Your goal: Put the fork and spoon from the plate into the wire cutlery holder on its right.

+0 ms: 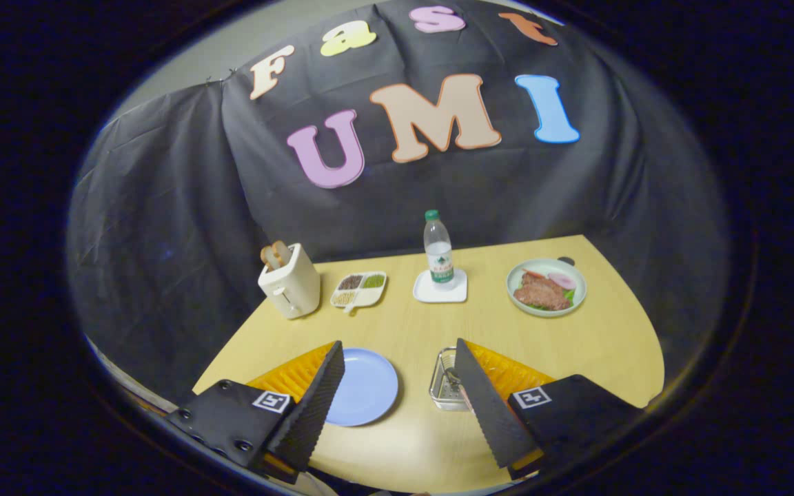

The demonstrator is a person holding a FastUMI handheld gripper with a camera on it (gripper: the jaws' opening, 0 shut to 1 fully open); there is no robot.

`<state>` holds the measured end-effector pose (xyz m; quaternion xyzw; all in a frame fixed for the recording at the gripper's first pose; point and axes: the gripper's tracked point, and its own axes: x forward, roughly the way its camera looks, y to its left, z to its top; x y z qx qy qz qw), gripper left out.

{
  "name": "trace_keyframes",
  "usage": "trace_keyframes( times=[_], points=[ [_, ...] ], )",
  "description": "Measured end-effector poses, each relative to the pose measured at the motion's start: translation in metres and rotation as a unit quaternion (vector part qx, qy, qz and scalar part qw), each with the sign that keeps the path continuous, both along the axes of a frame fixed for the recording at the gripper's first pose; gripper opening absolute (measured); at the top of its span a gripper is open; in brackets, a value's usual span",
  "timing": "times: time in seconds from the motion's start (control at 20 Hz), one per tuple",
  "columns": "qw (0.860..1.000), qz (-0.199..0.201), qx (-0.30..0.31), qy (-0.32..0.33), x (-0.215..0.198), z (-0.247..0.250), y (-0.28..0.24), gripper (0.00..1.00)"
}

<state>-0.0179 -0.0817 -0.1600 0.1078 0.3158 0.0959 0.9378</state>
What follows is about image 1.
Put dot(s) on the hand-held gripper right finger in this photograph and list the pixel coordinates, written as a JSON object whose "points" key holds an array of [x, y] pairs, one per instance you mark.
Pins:
{"points": [[486, 413]]}

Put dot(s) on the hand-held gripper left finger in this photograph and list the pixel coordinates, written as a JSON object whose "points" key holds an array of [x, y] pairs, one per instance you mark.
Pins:
{"points": [[314, 406]]}

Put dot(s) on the blue round plate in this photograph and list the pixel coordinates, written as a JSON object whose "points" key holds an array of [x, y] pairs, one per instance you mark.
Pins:
{"points": [[369, 386]]}

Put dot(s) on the cream white toaster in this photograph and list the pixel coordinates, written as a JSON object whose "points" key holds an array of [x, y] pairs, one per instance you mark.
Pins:
{"points": [[293, 289]]}

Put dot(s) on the white divided dish with beans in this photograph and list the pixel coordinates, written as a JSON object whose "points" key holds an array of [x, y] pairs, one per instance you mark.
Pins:
{"points": [[362, 293]]}

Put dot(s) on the green plate with meat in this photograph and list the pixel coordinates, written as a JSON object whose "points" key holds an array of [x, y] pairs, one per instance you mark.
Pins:
{"points": [[542, 293]]}

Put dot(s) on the white square coaster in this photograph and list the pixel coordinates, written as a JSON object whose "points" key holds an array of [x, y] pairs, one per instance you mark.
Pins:
{"points": [[428, 293]]}

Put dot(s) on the toasted bread slice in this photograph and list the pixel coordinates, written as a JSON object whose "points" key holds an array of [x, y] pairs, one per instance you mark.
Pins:
{"points": [[281, 252], [268, 257]]}

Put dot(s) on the clear plastic water bottle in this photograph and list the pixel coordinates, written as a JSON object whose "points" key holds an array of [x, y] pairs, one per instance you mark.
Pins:
{"points": [[440, 258]]}

